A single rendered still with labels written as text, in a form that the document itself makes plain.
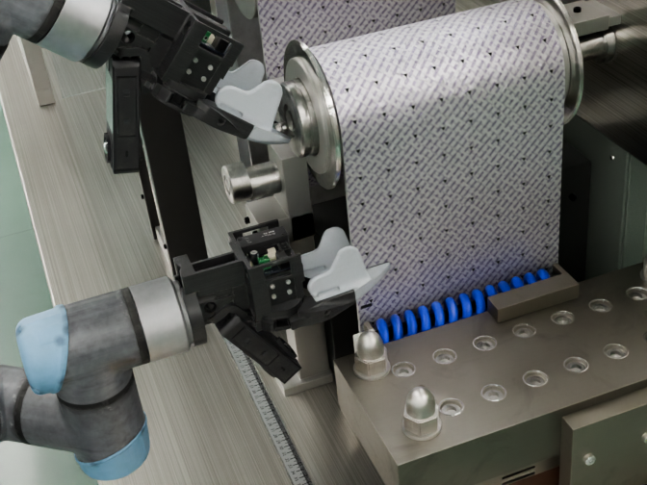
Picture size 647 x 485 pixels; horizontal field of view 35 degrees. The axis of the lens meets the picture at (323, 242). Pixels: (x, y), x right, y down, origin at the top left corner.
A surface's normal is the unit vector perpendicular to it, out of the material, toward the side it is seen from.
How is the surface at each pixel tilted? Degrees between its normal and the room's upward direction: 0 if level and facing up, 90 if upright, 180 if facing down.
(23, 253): 0
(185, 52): 90
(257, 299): 90
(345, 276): 90
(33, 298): 0
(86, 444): 90
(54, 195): 0
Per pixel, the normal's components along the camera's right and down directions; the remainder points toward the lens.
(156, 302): 0.09, -0.46
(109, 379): 0.70, 0.34
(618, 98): -0.94, 0.26
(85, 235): -0.10, -0.83
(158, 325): 0.25, 0.04
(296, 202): 0.35, 0.50
